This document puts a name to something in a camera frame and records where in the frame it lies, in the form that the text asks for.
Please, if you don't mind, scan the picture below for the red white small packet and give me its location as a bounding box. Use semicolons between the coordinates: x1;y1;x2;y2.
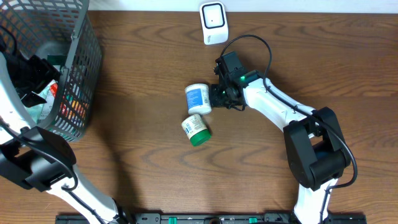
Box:
50;83;58;97

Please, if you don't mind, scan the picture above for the green white package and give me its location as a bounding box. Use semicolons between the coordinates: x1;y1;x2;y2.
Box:
47;55;67;67

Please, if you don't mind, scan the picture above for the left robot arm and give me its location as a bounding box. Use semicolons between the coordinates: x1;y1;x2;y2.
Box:
1;51;135;223

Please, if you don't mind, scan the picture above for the white barcode scanner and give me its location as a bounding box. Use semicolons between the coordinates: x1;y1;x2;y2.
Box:
199;1;229;45

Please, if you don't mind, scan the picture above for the pale green wipes packet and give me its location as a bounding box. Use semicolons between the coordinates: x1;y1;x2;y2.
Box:
26;86;55;124

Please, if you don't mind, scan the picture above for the green lid jar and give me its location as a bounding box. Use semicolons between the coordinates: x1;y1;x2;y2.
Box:
182;114;211;147

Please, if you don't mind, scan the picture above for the white jar blue label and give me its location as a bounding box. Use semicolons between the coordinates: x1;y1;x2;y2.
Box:
185;83;211;115

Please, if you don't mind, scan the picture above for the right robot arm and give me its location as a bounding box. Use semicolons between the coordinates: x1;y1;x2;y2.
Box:
210;52;357;223

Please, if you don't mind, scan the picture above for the grey plastic mesh basket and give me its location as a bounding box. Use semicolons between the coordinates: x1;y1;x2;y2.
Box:
1;0;102;142

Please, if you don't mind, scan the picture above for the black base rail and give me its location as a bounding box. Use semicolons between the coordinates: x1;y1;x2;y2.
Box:
55;212;368;224

